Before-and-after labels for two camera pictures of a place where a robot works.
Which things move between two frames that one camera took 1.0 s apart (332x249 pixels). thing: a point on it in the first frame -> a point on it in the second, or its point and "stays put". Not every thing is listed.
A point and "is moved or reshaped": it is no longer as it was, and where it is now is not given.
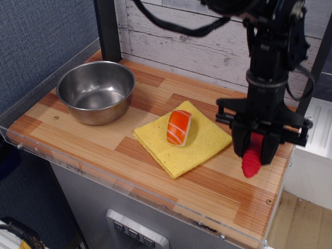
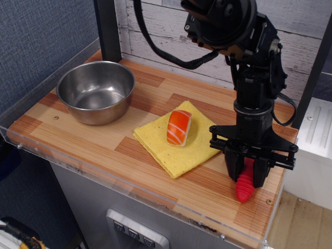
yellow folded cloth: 205,141 stays put
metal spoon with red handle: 251,160 is moved or reshaped
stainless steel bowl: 97,93 stays put
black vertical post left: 108,30 stays put
